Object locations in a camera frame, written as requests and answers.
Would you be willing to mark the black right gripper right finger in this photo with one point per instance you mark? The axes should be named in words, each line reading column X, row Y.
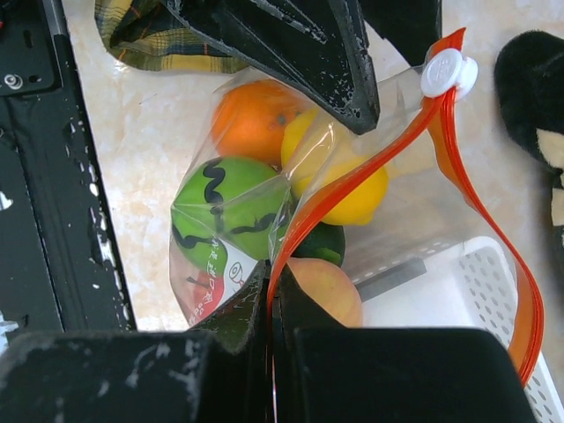
column 325, row 372

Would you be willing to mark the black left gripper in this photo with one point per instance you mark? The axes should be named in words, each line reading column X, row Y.
column 318, row 47

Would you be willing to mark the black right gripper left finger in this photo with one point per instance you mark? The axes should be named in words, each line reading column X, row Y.
column 214, row 372

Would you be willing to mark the orange peach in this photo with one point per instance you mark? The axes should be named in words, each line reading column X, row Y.
column 329, row 286

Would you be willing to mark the red apple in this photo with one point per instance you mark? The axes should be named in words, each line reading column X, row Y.
column 198, row 292

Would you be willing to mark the orange tangerine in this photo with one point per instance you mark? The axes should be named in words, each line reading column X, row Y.
column 251, row 119

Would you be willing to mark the yellow lemon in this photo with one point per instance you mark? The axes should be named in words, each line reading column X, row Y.
column 315, row 151

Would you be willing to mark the dark green avocado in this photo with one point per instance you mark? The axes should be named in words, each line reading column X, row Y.
column 325, row 242

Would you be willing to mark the clear zip bag orange zipper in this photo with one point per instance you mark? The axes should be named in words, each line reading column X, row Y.
column 430, row 195

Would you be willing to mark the white perforated plastic basket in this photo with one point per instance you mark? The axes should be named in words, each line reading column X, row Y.
column 439, row 283

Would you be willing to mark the green striped toy melon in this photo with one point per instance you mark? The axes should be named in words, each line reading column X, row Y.
column 231, row 200

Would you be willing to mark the yellow black plaid shirt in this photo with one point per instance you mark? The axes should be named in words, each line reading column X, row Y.
column 145, row 35

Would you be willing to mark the black floral plush pillow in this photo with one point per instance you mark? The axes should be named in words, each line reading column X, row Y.
column 528, row 82

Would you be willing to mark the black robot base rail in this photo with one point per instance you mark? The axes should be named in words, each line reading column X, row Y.
column 60, row 264

